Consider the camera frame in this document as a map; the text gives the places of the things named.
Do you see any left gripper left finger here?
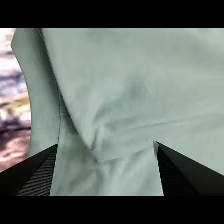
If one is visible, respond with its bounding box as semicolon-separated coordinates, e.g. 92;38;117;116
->
0;143;59;197

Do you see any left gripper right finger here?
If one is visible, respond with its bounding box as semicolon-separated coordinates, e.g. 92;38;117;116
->
152;140;224;197

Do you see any pale green polo shirt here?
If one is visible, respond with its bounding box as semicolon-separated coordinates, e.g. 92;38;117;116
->
10;27;224;197

